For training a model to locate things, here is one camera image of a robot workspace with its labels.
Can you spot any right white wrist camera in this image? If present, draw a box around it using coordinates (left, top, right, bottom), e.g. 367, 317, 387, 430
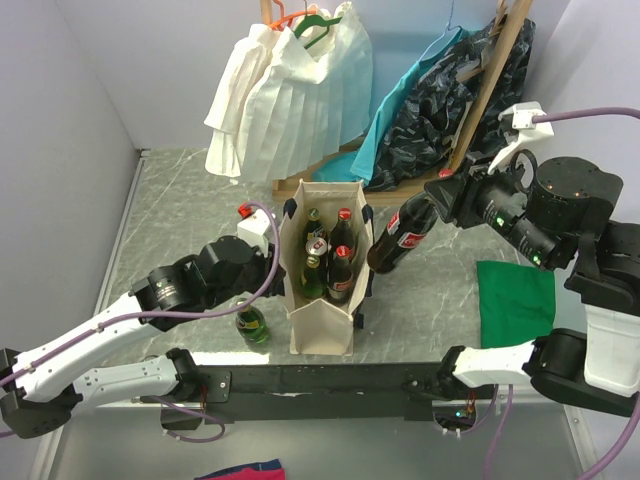
488, 101, 554, 175

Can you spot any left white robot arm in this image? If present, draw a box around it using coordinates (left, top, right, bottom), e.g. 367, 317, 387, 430
1, 235, 284, 439

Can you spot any orange hanger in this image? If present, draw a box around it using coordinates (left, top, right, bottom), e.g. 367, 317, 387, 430
264, 0, 317, 31

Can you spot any wooden clothes rack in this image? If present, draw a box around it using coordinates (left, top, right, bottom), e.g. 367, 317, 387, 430
271, 0, 533, 206

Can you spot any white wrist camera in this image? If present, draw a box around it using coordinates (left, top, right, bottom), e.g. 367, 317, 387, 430
488, 101, 554, 175
236, 203, 271, 256

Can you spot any dark patterned garment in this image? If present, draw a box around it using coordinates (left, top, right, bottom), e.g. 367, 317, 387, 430
368, 19, 536, 191

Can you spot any green cloth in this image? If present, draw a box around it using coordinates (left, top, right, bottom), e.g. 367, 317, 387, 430
476, 261, 556, 349

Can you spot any green hanger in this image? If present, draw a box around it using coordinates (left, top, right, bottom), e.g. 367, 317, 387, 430
292, 10, 343, 50

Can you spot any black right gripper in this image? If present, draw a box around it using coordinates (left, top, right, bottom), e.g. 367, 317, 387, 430
424, 142, 565, 271

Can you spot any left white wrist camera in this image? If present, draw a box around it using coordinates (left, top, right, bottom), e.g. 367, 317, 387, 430
236, 203, 271, 256

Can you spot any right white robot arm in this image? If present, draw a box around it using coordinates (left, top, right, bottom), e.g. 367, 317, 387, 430
424, 156, 639, 417

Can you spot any pink and blue cloth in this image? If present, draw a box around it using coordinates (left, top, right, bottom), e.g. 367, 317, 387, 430
196, 459, 286, 480

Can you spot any cola glass bottle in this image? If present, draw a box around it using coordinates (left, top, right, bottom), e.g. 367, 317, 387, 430
329, 207, 357, 253

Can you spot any cream canvas tote bag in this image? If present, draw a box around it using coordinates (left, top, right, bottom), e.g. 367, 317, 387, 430
279, 181, 373, 356

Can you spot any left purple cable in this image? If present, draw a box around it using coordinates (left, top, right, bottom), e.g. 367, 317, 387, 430
0, 199, 280, 444

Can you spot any black base beam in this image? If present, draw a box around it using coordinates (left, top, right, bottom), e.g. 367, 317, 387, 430
139, 359, 506, 426

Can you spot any green bottle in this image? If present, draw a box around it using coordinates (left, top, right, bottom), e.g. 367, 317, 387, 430
302, 208, 327, 245
300, 255, 327, 300
235, 305, 269, 344

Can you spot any silver beverage can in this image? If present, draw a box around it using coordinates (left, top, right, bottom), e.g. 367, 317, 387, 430
305, 237, 328, 264

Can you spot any teal shirt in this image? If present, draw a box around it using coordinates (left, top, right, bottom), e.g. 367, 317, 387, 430
312, 27, 471, 185

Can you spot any blue wire hanger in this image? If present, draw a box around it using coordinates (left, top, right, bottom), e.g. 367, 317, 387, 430
419, 0, 460, 61

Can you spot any white pleated garment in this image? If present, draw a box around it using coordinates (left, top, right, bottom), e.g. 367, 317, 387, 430
204, 1, 373, 182

